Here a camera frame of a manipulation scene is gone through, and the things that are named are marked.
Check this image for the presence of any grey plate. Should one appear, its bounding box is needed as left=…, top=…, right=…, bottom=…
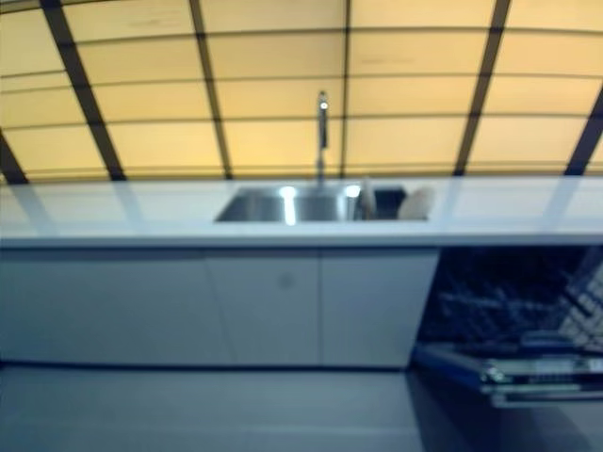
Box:
left=359, top=176, right=378, bottom=219

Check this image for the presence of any chrome kitchen faucet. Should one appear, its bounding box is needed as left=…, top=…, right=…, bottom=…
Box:
left=314, top=89, right=331, bottom=188

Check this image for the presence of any white cabinet door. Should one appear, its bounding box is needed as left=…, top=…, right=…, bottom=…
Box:
left=203, top=250, right=323, bottom=369
left=320, top=249, right=440, bottom=370
left=0, top=248, right=233, bottom=367

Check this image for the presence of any stainless steel sink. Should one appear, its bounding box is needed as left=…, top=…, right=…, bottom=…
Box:
left=214, top=185, right=367, bottom=224

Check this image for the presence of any white kitchen countertop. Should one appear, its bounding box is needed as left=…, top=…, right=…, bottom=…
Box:
left=0, top=175, right=603, bottom=250

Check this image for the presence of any dishwasher rack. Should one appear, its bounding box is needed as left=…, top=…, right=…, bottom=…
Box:
left=423, top=248, right=603, bottom=352

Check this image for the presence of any open dishwasher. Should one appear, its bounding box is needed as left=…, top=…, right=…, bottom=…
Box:
left=410, top=243, right=603, bottom=409

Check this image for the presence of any dishwasher door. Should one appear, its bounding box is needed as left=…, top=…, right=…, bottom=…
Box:
left=410, top=342, right=603, bottom=409

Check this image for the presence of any black dish rack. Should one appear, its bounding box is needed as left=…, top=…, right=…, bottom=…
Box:
left=361, top=186, right=431, bottom=222

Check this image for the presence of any shoji screen window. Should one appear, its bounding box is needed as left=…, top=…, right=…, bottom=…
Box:
left=0, top=0, right=603, bottom=186

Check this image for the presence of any beige plate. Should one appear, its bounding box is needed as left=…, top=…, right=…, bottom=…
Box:
left=398, top=186, right=435, bottom=220

